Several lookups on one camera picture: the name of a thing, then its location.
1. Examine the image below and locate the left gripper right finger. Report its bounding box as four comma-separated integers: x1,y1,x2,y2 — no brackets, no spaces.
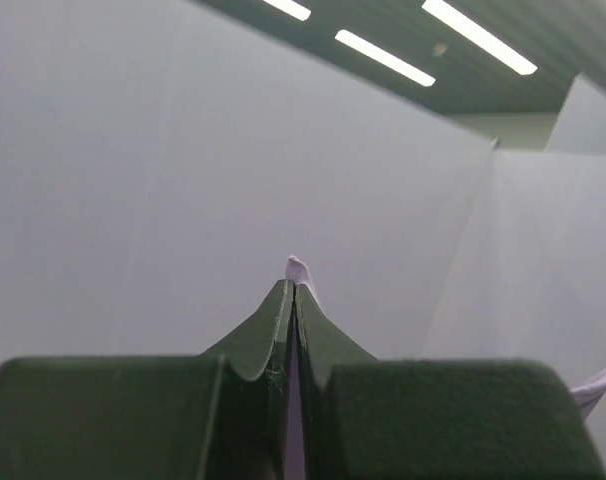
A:
292,283,606,480

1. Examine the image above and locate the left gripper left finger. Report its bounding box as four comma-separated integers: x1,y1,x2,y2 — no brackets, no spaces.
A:
0,280,294,479

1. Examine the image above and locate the purple t shirt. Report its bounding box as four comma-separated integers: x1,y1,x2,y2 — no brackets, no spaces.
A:
281,255,606,480

